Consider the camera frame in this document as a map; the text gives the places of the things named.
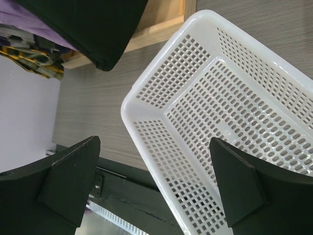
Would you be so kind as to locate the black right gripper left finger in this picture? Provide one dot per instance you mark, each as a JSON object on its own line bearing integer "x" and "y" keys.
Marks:
{"x": 49, "y": 196}

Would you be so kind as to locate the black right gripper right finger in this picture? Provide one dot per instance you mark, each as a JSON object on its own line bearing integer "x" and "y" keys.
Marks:
{"x": 260, "y": 198}

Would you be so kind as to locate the black trousers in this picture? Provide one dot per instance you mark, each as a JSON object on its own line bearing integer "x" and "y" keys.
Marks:
{"x": 99, "y": 29}

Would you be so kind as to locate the white plastic mesh basket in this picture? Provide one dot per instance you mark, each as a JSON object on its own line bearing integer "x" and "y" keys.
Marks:
{"x": 212, "y": 79}

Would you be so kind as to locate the camouflage garment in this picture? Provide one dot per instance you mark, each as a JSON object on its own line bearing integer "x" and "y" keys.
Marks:
{"x": 48, "y": 65}

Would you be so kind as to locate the patterned purple garment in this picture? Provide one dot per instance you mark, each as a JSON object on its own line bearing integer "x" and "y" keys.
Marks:
{"x": 13, "y": 40}

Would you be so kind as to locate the wooden clothes rack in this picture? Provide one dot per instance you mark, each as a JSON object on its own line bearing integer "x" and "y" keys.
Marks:
{"x": 159, "y": 21}

